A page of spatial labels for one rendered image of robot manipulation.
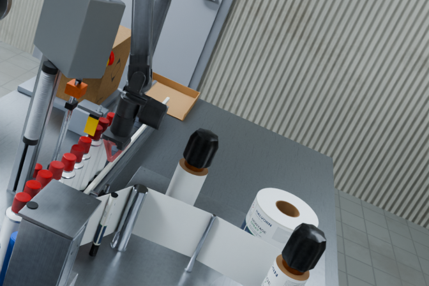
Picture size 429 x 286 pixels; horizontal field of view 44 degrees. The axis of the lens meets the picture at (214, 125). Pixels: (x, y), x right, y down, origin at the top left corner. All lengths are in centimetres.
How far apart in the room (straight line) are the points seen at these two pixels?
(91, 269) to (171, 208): 24
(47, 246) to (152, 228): 43
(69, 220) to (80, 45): 38
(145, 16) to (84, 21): 30
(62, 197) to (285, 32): 310
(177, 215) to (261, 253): 23
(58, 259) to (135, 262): 40
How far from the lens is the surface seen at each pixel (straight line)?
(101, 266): 136
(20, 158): 151
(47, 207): 105
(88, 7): 115
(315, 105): 414
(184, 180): 147
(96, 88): 202
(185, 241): 140
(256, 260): 137
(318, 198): 221
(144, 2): 144
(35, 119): 130
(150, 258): 143
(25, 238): 104
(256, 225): 156
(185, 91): 257
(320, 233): 126
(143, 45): 141
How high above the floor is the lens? 178
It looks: 23 degrees down
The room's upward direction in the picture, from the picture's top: 24 degrees clockwise
